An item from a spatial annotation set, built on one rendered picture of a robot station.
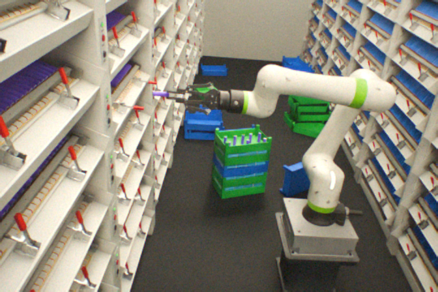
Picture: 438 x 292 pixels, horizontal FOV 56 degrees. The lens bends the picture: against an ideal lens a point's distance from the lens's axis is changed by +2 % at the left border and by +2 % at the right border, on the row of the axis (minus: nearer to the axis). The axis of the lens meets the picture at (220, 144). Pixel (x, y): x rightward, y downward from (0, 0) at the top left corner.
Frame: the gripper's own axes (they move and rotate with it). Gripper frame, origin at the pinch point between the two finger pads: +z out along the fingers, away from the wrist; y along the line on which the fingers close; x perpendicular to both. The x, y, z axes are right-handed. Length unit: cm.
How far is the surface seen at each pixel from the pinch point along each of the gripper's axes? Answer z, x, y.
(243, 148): -48, 74, 34
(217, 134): -34, 88, 30
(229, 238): -40, 47, 80
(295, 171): -84, 77, 47
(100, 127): 22.9, -40.1, 7.3
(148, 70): 11.0, 27.4, -6.8
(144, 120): 11.0, 27.1, 15.2
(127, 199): 14.8, -2.1, 42.2
